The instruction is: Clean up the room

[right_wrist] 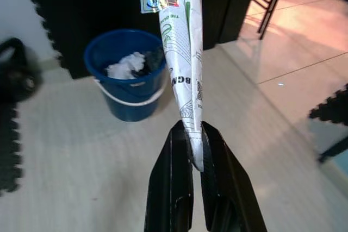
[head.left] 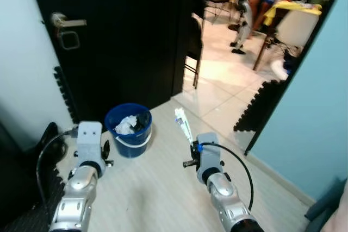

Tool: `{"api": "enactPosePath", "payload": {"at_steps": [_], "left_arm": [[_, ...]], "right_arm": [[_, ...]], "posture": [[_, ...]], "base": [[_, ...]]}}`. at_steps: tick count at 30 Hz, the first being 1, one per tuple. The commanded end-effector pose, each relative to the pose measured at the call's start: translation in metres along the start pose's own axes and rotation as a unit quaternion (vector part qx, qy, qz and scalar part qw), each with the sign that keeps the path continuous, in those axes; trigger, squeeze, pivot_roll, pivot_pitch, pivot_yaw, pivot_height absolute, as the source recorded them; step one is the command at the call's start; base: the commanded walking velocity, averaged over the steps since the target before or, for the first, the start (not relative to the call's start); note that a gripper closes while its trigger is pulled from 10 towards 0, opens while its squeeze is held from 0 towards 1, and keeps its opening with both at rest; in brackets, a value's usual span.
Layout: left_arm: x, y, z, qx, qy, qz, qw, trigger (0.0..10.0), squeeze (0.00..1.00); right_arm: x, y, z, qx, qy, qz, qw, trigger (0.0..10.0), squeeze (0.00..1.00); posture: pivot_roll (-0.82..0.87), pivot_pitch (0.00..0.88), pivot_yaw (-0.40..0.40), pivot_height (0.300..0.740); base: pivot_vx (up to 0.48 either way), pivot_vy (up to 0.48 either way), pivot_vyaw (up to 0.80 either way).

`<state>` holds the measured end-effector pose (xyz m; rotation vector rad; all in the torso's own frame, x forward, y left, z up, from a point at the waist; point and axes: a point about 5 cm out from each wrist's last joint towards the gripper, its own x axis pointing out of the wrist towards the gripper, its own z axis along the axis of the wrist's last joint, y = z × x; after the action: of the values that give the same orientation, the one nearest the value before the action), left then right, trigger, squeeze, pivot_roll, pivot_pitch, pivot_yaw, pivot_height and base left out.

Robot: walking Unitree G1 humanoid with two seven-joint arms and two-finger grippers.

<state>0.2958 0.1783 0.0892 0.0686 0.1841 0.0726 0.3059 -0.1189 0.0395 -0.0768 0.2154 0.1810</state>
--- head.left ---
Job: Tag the silver rounded lock plate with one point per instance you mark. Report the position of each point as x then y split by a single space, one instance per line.
69 40

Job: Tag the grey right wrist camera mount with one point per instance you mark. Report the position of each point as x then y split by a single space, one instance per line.
209 156

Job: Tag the silver humanoid robot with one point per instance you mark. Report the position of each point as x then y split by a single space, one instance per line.
246 14

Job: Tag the yellow table cloth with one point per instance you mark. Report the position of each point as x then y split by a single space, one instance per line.
293 7

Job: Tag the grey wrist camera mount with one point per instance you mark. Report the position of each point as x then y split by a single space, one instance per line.
209 156
89 139

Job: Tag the white crumpled paper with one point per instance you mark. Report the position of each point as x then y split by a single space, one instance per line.
125 126

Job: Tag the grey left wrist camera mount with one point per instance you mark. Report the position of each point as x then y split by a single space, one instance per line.
89 139

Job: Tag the black door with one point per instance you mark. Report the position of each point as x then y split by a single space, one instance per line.
125 36

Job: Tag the white crumpled bag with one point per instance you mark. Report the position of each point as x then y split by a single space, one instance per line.
280 68

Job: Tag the blue upholstered bed base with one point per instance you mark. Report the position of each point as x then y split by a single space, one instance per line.
321 210

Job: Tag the black door frame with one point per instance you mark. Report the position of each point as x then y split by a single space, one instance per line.
253 139

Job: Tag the blue plastic bucket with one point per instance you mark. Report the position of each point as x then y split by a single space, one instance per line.
130 145

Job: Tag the white shell chair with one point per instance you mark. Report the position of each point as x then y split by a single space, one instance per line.
299 28

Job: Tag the black soft bag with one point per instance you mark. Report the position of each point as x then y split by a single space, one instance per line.
49 145

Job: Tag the black puzzle foam mat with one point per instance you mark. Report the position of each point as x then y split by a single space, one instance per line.
65 96
32 215
261 107

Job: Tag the white plastic wrapper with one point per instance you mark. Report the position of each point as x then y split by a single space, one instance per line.
182 123

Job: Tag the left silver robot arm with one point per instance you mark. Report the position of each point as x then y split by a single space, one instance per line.
76 199

